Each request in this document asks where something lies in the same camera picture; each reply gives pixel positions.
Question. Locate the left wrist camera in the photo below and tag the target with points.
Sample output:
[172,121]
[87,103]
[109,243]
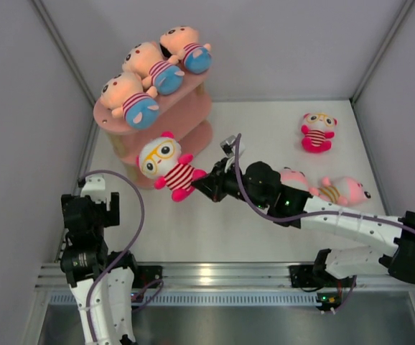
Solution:
[94,187]

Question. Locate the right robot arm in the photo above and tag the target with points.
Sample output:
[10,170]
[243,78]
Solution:
[385,244]

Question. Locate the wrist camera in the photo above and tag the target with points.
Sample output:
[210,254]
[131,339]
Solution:
[228,146]
[94,187]

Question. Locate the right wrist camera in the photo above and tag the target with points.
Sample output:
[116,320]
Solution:
[228,146]

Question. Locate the pink wooden shelf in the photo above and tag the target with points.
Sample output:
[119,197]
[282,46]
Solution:
[184,113]

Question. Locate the black-haired boy doll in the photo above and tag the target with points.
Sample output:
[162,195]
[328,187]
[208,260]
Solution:
[181,45]

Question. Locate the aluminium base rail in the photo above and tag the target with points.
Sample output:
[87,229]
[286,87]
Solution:
[225,276]

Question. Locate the peach pig toy blue shorts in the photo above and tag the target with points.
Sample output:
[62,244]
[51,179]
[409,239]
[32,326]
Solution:
[147,61]

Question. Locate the white panda toy yellow glasses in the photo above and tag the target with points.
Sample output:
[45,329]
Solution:
[162,161]

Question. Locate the white slotted cable duct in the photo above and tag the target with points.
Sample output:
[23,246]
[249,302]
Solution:
[239,298]

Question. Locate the pink frog toy striped shirt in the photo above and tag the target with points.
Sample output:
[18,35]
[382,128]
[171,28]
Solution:
[295,179]

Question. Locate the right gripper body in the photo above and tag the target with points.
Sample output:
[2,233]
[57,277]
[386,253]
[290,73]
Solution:
[225,181]

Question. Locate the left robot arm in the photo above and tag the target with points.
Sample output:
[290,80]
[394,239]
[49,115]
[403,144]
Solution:
[99,280]

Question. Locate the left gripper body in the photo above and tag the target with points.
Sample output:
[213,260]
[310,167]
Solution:
[98,210]

